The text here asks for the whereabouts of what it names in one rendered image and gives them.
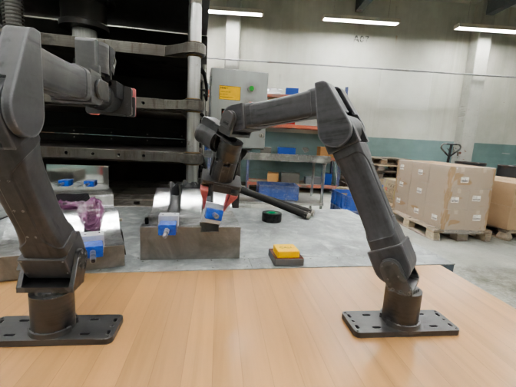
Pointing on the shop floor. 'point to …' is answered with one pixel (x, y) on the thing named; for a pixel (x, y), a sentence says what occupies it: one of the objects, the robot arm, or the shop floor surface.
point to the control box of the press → (216, 79)
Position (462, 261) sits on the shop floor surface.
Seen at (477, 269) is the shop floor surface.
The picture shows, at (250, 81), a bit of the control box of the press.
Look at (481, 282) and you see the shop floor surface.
